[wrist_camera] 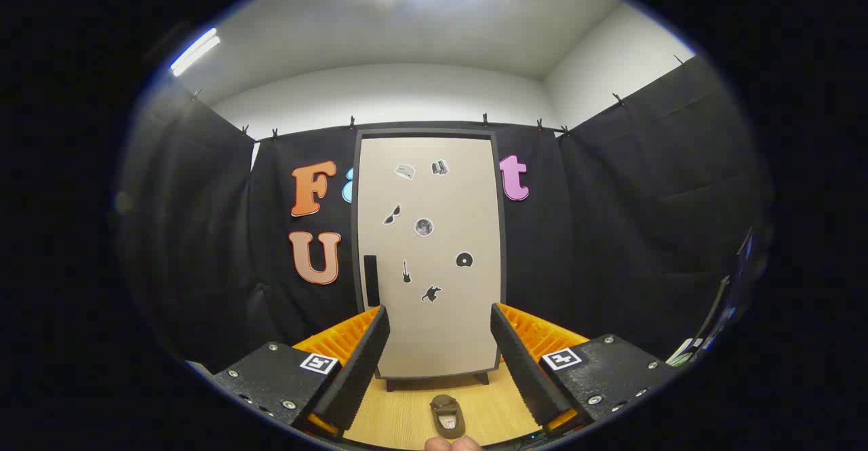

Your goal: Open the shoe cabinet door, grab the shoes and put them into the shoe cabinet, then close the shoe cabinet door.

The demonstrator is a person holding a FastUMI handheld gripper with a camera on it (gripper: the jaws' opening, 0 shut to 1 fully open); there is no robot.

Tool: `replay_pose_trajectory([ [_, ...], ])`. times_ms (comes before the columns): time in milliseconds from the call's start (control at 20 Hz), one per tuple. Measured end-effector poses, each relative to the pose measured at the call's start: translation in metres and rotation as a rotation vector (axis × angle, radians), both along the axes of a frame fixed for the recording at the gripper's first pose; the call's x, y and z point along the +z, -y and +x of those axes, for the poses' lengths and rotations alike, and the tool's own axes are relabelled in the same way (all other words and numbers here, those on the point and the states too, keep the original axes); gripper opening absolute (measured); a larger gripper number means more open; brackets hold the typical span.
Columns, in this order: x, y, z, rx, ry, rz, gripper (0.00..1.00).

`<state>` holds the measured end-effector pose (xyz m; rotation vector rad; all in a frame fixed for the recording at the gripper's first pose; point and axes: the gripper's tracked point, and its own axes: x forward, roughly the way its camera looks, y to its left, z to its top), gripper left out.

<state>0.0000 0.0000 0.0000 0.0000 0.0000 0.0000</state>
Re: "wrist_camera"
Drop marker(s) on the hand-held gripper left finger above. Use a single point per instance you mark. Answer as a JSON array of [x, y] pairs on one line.
[[359, 376]]

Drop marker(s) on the narrow ceiling light strip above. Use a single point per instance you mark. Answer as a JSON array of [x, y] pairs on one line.
[[194, 51]]

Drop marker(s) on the dark thin frame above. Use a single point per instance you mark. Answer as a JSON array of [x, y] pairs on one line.
[[712, 322]]

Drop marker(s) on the brown fuzzy shoe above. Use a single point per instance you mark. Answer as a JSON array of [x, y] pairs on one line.
[[447, 418]]

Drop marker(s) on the grey shoe cabinet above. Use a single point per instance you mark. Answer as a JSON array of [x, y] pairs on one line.
[[424, 132]]

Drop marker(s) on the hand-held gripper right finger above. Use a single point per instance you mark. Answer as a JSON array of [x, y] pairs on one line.
[[522, 369]]

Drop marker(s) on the black backdrop cloth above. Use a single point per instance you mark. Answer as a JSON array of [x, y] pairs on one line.
[[610, 234]]

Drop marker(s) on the grey rounded panel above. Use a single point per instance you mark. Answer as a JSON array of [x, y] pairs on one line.
[[198, 367]]

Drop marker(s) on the beige shoe cabinet door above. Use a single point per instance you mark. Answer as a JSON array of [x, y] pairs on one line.
[[434, 329]]

